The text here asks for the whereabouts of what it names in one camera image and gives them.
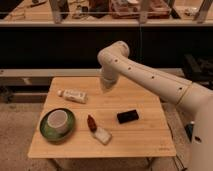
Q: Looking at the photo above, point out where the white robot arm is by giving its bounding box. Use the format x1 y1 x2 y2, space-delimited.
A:
97 41 213 171

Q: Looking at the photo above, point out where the red chili pepper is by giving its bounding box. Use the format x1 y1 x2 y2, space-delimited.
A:
87 115 97 132

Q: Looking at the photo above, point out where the black rectangular block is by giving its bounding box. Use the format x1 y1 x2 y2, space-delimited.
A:
117 110 139 124

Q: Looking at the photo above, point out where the blue foot pedal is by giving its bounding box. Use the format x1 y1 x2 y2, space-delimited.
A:
185 121 194 140

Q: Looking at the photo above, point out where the white cup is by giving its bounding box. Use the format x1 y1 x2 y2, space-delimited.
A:
47 110 68 133

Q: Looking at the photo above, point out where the green plate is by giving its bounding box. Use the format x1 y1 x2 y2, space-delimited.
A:
39 108 76 143

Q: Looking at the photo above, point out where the wooden table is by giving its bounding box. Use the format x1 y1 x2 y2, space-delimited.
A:
28 77 176 158

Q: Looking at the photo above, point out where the wooden shelf bench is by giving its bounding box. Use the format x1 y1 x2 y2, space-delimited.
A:
0 0 213 27

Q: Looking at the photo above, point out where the white tube bottle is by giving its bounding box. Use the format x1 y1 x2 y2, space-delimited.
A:
57 89 87 104

